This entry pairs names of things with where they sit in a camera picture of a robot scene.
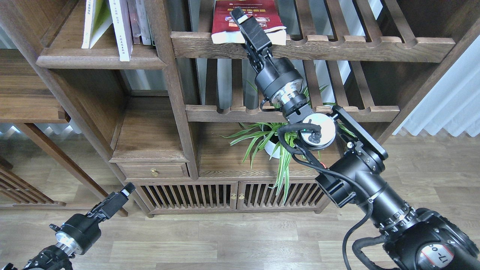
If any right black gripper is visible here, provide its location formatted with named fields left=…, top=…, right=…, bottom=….
left=230, top=7, right=303, bottom=100

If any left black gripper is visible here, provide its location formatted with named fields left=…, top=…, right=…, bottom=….
left=50, top=182, right=136, bottom=256

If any red cover book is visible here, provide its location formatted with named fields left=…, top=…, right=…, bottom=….
left=211, top=0, right=287, bottom=45

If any white lavender book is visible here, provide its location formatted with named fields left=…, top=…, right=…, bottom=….
left=109, top=0, right=133, bottom=62

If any yellow green book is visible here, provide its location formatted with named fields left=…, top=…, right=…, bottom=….
left=82, top=0, right=113, bottom=48

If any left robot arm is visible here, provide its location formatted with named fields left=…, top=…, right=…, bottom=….
left=23, top=182, right=135, bottom=270

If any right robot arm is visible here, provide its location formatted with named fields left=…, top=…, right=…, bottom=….
left=230, top=7, right=480, bottom=270

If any dark wooden bookshelf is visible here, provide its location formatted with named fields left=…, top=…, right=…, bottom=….
left=1, top=0, right=479, bottom=215

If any white upright book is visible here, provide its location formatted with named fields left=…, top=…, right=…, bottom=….
left=143, top=1, right=155, bottom=46

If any plastic wrapped book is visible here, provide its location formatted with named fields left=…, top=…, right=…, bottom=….
left=135, top=0, right=150, bottom=44

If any brown upright book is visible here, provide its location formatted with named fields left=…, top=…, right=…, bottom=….
left=127, top=0, right=142, bottom=44

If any green spider plant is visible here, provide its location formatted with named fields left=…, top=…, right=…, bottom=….
left=222, top=81, right=361, bottom=205

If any white curtain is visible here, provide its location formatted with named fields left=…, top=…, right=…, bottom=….
left=393, top=37, right=480, bottom=137

